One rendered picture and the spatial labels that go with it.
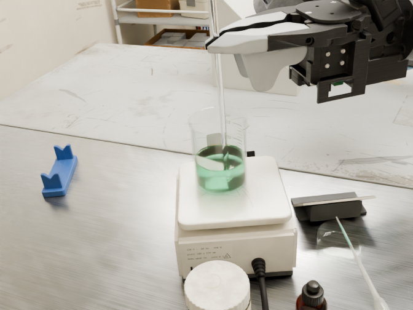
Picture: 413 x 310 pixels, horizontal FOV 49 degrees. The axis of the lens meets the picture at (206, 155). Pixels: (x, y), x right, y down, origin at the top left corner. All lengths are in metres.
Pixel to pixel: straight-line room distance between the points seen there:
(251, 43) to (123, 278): 0.30
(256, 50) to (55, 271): 0.35
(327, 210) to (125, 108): 0.49
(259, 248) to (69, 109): 0.59
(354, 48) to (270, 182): 0.17
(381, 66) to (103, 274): 0.39
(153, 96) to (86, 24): 1.74
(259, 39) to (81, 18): 2.25
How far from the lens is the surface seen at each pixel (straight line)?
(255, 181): 0.52
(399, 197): 0.67
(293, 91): 0.92
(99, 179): 0.72
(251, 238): 0.48
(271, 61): 0.44
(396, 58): 0.51
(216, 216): 0.47
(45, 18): 2.41
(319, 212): 0.59
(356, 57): 0.46
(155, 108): 0.90
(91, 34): 2.71
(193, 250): 0.48
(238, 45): 0.42
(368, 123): 0.84
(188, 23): 2.61
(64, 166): 0.75
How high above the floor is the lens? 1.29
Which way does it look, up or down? 32 degrees down
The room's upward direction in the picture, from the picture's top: 5 degrees counter-clockwise
